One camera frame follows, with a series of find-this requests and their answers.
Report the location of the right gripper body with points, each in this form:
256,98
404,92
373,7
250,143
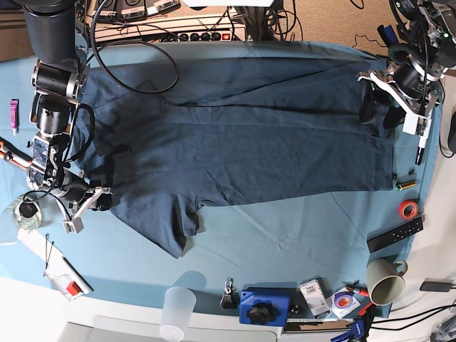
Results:
74,194

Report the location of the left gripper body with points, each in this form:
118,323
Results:
411,84

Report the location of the dark blue T-shirt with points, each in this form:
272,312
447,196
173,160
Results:
233,131

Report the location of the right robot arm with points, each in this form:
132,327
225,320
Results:
58,35

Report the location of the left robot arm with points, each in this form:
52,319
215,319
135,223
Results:
421,49

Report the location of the white black marker pen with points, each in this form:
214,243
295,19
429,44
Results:
421,150

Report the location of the glass jar with black lid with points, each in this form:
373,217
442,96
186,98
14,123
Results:
24,213

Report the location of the blue black clamp top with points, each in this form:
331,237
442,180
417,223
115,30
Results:
388,35

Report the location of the AA battery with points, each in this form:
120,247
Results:
406,185

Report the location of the white paper strip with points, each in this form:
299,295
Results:
55,262

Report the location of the orange utility knife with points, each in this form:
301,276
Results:
14,156

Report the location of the red tape roll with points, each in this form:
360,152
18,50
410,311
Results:
408,209

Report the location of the pink glue tube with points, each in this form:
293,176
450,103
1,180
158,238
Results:
14,115

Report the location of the black remote control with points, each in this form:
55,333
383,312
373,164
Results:
395,235

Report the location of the translucent plastic cup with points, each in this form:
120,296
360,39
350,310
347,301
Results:
178,306

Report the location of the light blue table cloth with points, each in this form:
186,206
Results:
279,243

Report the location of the grey-green ceramic mug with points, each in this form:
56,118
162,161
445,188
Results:
384,280

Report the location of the black power adapter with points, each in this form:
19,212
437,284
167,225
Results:
436,286

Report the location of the white labelled packet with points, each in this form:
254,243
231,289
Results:
314,298

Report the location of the white power strip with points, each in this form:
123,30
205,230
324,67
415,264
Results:
212,27

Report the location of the blue box with black knob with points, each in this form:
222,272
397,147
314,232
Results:
264,306

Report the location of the blue clamp bottom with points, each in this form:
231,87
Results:
359,329

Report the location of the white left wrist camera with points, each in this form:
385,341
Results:
415,124

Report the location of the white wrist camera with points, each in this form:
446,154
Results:
74,225
415,124

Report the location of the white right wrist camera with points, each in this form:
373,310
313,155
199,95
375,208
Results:
74,225

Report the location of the red handled pliers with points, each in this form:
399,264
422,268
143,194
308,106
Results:
357,289

